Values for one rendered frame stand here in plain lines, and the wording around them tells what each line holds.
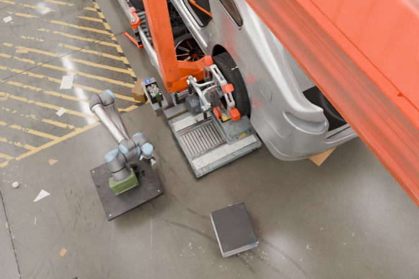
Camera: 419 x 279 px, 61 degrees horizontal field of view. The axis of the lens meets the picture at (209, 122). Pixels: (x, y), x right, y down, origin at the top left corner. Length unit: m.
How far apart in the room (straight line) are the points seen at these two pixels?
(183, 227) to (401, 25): 3.60
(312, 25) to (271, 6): 0.14
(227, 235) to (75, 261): 1.57
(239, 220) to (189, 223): 0.62
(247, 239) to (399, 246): 1.55
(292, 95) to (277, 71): 0.21
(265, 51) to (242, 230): 1.69
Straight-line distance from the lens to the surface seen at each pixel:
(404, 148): 0.94
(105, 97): 3.47
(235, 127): 4.07
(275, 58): 2.70
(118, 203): 3.78
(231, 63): 3.36
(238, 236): 3.50
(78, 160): 4.46
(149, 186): 3.77
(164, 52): 3.49
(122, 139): 3.20
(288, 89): 2.62
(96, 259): 4.02
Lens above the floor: 3.76
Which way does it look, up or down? 59 degrees down
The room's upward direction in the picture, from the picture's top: 4 degrees counter-clockwise
